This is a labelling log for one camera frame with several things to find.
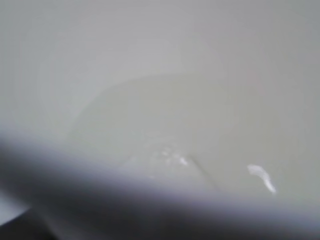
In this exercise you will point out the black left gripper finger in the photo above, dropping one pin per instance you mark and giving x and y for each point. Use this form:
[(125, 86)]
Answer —
[(115, 207)]

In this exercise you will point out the white paper cup green logo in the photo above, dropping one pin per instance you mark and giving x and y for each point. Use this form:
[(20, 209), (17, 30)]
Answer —
[(216, 97)]

